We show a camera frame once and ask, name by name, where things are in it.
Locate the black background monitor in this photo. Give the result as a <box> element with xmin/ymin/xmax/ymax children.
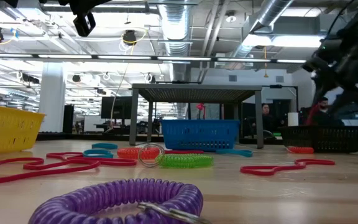
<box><xmin>100</xmin><ymin>96</ymin><xmax>133</xmax><ymax>120</ymax></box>

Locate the yellow hanging cord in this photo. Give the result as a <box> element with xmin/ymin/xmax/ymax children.
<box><xmin>262</xmin><ymin>45</ymin><xmax>269</xmax><ymax>78</ymax></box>

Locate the blue plastic basket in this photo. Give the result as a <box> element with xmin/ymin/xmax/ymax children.
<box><xmin>160</xmin><ymin>119</ymin><xmax>241</xmax><ymax>152</ymax></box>

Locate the purple coil wristband with ring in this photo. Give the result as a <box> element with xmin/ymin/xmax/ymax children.
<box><xmin>28</xmin><ymin>177</ymin><xmax>213</xmax><ymax>224</ymax></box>

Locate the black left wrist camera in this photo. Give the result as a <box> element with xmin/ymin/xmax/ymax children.
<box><xmin>72</xmin><ymin>11</ymin><xmax>96</xmax><ymax>37</ymax></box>

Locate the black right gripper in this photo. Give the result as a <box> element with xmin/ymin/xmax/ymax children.
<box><xmin>303</xmin><ymin>18</ymin><xmax>358</xmax><ymax>114</ymax></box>

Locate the white paper roll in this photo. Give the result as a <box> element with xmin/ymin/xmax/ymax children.
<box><xmin>287</xmin><ymin>111</ymin><xmax>300</xmax><ymax>127</ymax></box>

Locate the silver spiral ventilation duct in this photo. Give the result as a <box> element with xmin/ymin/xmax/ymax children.
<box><xmin>228</xmin><ymin>0</ymin><xmax>295</xmax><ymax>60</ymax></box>
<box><xmin>157</xmin><ymin>0</ymin><xmax>193</xmax><ymax>119</ymax></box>

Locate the small red object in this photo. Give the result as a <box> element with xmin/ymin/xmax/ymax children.
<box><xmin>196</xmin><ymin>103</ymin><xmax>205</xmax><ymax>121</ymax></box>

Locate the green coil wristband with ring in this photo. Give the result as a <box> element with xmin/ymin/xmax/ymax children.
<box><xmin>137</xmin><ymin>143</ymin><xmax>214</xmax><ymax>169</ymax></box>

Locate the black plastic basket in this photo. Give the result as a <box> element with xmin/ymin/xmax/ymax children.
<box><xmin>278</xmin><ymin>125</ymin><xmax>358</xmax><ymax>154</ymax></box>

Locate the white building column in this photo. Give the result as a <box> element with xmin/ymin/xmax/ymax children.
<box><xmin>38</xmin><ymin>62</ymin><xmax>67</xmax><ymax>133</ymax></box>

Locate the person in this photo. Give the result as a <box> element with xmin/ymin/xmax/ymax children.
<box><xmin>253</xmin><ymin>103</ymin><xmax>281</xmax><ymax>133</ymax></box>
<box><xmin>303</xmin><ymin>96</ymin><xmax>344</xmax><ymax>127</ymax></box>

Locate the black cabinet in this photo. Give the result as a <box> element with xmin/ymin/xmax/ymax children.
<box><xmin>62</xmin><ymin>105</ymin><xmax>75</xmax><ymax>134</ymax></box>

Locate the yellow plastic basket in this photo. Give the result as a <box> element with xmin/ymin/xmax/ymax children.
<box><xmin>0</xmin><ymin>103</ymin><xmax>45</xmax><ymax>156</ymax></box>

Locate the long ceiling light strip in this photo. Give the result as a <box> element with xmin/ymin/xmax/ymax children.
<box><xmin>0</xmin><ymin>52</ymin><xmax>307</xmax><ymax>65</ymax></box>

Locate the orange coil wristband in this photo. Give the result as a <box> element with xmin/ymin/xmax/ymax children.
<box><xmin>286</xmin><ymin>146</ymin><xmax>315</xmax><ymax>155</ymax></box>
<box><xmin>116</xmin><ymin>147</ymin><xmax>167</xmax><ymax>160</ymax></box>

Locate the grey perforated metal riser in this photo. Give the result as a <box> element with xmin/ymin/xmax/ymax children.
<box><xmin>129</xmin><ymin>83</ymin><xmax>264</xmax><ymax>149</ymax></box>

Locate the blue rubber band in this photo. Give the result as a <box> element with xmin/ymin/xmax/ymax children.
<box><xmin>83</xmin><ymin>149</ymin><xmax>114</xmax><ymax>159</ymax></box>
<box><xmin>91</xmin><ymin>142</ymin><xmax>118</xmax><ymax>151</ymax></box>
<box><xmin>216</xmin><ymin>148</ymin><xmax>254</xmax><ymax>158</ymax></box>

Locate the long red rubber band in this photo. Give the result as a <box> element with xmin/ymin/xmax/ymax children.
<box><xmin>240</xmin><ymin>158</ymin><xmax>336</xmax><ymax>177</ymax></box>

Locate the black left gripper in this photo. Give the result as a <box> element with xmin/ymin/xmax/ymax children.
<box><xmin>57</xmin><ymin>0</ymin><xmax>111</xmax><ymax>16</ymax></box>

